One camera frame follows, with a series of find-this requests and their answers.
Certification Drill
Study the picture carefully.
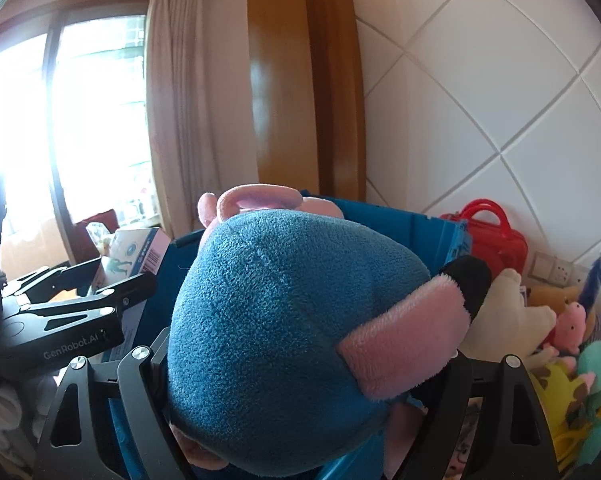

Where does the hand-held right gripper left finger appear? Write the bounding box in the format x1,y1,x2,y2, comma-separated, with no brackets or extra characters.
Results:
33,330,191,480

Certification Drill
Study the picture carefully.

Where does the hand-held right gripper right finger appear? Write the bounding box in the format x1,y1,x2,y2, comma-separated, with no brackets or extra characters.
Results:
395,350,561,480

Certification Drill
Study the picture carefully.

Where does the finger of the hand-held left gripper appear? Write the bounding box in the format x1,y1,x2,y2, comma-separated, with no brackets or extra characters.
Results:
18,272,158,317
5,258,101,301

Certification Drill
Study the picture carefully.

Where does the white box with blue label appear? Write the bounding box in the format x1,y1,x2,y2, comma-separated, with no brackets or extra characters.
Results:
88,226,172,361

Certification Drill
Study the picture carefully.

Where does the blue and pink plush toy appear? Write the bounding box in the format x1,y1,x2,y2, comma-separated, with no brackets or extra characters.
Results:
168,184,493,480

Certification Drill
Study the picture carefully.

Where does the blue plastic crate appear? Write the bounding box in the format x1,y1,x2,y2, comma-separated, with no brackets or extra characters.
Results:
105,190,473,480

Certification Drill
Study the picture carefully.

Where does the white doodle-print pouch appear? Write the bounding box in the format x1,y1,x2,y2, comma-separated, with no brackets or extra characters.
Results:
445,395,481,480

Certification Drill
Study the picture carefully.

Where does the white tablecloth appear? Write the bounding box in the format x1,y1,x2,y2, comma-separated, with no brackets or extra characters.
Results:
0,370,61,480

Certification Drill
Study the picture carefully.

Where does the yellow spotted plush toy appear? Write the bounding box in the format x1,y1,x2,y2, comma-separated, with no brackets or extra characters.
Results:
527,355,601,471

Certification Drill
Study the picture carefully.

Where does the white plush toy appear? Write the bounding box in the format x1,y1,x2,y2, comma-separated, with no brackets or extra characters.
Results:
463,269,557,361

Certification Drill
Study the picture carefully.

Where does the small pink pig plush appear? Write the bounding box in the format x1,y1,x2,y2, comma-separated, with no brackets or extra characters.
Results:
543,302,596,356

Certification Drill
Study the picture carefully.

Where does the window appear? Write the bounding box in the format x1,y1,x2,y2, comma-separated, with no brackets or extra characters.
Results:
0,2,156,271

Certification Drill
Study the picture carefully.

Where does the red plastic toy case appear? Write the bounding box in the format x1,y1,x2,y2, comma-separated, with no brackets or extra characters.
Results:
440,199,528,281

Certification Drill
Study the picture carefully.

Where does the blue feather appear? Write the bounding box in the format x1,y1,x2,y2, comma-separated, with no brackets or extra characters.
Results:
577,225,601,306

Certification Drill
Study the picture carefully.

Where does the beige curtain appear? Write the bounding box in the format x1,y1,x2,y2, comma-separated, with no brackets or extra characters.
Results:
145,0,258,241

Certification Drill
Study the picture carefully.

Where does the wall socket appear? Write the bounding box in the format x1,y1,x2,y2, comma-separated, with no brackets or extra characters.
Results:
530,254,588,286

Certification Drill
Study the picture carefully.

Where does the wooden wall panel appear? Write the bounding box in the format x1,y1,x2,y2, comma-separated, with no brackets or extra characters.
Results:
247,0,367,203

